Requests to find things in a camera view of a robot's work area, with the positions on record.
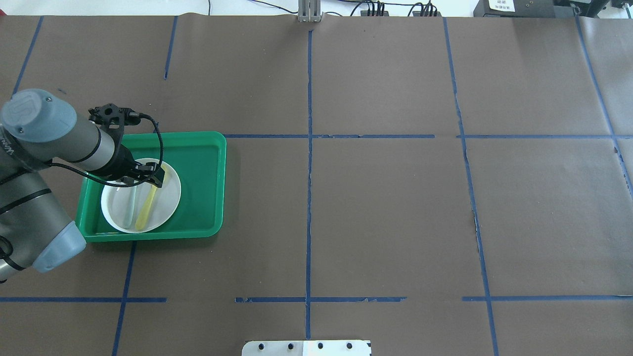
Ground grey aluminium post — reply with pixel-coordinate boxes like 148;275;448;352
297;0;323;23

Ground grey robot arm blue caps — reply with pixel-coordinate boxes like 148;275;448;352
0;89;165;282

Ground green plastic tray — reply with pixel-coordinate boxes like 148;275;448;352
76;131;227;242

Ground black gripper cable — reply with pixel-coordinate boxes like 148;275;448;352
47;113;165;188

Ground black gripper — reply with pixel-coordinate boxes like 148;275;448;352
88;103;166;188

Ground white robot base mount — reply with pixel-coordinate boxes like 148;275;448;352
241;340;372;356

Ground white round plate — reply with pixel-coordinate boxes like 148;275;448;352
101;162;181;234

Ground yellow plastic spoon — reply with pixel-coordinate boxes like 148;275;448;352
134;185;158;230

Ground pale green plastic fork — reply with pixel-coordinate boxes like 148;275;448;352
119;186;136;228

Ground black box with label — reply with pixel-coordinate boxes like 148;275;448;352
473;0;576;18

